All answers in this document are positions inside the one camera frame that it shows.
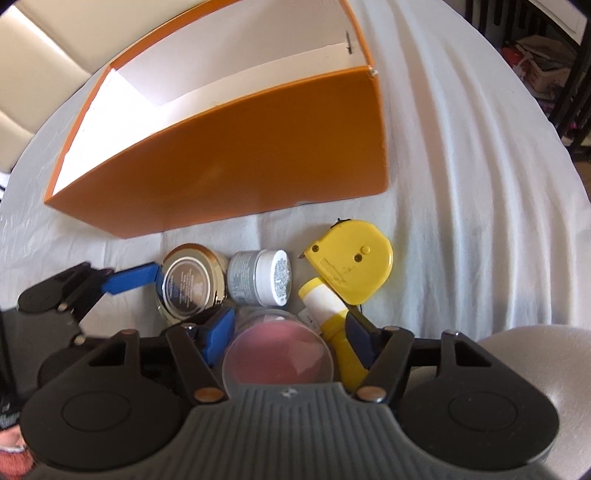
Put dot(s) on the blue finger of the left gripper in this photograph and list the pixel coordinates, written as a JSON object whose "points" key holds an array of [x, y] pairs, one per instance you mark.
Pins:
{"points": [[130, 279]]}

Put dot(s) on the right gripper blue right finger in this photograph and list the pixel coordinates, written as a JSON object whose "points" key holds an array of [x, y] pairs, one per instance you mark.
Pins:
{"points": [[385, 353]]}

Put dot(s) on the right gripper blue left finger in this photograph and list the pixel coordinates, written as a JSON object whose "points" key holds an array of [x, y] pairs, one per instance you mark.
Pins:
{"points": [[197, 345]]}

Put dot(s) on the round gold-rimmed tin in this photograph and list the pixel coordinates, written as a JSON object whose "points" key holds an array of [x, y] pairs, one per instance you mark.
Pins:
{"points": [[190, 280]]}

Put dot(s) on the clear cup with pink candle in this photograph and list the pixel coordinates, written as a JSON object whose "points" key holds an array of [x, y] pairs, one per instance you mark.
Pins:
{"points": [[274, 349]]}

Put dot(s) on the person's right hand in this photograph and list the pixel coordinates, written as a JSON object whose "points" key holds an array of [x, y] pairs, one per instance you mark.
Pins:
{"points": [[15, 459]]}

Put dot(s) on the yellow tube bottle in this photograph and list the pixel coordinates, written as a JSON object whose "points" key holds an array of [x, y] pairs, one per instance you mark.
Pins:
{"points": [[325, 313]]}

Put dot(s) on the small white cream jar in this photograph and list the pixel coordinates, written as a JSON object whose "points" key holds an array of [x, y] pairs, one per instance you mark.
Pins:
{"points": [[260, 278]]}

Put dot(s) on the yellow tape measure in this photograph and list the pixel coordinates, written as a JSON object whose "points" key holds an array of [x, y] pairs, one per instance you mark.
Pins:
{"points": [[354, 258]]}

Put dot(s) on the white bed sheet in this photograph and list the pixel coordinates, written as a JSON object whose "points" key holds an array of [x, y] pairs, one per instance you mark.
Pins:
{"points": [[489, 219]]}

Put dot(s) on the orange cardboard box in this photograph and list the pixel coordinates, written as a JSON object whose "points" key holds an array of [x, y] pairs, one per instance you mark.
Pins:
{"points": [[229, 109]]}

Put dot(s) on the cream padded headboard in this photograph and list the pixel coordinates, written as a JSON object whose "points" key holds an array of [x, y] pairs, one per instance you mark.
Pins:
{"points": [[49, 49]]}

